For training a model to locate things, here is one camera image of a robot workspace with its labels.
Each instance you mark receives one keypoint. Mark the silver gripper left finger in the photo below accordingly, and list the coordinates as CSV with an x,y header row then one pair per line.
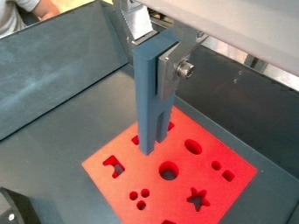
x,y
134,17

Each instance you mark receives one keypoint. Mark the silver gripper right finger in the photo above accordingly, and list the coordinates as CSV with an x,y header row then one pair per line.
x,y
174,65

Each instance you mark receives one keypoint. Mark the person in white shirt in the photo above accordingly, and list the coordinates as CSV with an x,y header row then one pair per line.
x,y
11,20

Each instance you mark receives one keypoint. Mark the red shape-sorting block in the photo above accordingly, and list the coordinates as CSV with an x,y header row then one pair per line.
x,y
184,184

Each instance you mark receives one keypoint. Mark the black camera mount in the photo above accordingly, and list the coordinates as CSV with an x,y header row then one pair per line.
x,y
16,209

